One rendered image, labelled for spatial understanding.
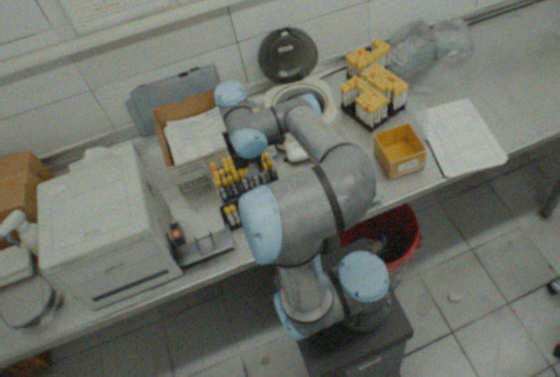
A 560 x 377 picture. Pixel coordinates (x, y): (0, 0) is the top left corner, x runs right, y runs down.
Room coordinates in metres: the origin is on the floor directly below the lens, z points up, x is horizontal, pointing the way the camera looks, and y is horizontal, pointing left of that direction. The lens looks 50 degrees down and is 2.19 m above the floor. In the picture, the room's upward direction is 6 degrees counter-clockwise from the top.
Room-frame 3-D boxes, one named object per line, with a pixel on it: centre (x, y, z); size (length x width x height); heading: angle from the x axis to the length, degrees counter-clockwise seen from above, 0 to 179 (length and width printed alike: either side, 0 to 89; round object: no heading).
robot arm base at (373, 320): (0.44, -0.05, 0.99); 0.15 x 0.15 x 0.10
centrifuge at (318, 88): (1.12, 0.07, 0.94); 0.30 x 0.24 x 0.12; 9
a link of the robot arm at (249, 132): (0.73, 0.16, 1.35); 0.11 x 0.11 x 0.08; 19
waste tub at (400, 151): (0.94, -0.25, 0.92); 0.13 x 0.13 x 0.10; 16
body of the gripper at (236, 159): (0.81, 0.22, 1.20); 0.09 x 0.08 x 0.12; 109
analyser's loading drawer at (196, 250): (0.66, 0.41, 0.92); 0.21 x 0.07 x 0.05; 108
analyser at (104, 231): (0.69, 0.62, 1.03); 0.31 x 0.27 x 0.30; 108
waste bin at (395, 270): (0.93, -0.17, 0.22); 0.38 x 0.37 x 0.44; 108
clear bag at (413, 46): (1.44, -0.38, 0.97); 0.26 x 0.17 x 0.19; 124
